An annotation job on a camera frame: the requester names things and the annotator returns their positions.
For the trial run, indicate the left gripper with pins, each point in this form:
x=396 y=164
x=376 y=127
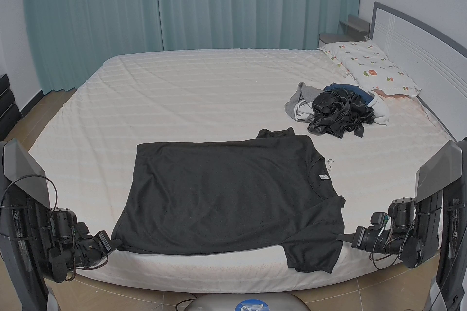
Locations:
x=91 y=249

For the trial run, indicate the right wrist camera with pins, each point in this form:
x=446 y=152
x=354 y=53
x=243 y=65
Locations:
x=379 y=220

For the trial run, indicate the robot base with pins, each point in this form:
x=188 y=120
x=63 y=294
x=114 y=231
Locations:
x=248 y=302

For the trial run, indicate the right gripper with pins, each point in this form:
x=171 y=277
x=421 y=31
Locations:
x=368 y=239

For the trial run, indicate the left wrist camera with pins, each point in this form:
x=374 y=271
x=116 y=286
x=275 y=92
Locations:
x=81 y=230

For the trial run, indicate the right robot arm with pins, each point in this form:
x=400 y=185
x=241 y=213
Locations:
x=434 y=214

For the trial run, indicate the black T-shirt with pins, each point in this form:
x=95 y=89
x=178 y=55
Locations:
x=226 y=193

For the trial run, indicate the black chest of drawers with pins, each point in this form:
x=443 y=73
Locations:
x=7 y=101

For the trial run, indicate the peach pillow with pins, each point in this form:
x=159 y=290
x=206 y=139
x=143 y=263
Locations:
x=392 y=94

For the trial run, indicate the pile of clothes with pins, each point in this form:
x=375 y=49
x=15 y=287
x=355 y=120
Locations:
x=339 y=112

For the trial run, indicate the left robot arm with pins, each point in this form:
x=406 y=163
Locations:
x=25 y=229

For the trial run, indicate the bed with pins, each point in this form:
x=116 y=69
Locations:
x=204 y=94

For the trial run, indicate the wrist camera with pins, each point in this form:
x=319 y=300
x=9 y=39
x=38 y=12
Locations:
x=379 y=220
x=81 y=230

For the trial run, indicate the white printed pillow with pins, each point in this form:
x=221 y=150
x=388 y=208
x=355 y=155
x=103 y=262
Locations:
x=372 y=67

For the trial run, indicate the grey bedside table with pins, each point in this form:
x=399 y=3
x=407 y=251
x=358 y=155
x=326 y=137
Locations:
x=344 y=33

